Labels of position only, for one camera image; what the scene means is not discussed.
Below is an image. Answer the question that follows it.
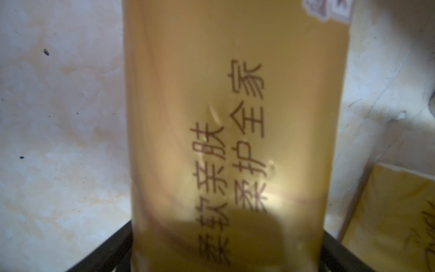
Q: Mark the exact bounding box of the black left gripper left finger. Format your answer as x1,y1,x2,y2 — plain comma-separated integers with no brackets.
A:
68,221,133,272

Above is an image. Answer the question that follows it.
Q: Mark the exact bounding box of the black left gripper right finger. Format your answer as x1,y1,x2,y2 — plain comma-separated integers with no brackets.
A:
319,231,374,272

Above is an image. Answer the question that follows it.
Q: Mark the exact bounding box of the gold tissue pack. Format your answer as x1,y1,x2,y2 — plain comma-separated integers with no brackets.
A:
342,163,435,272
122,1,353,272

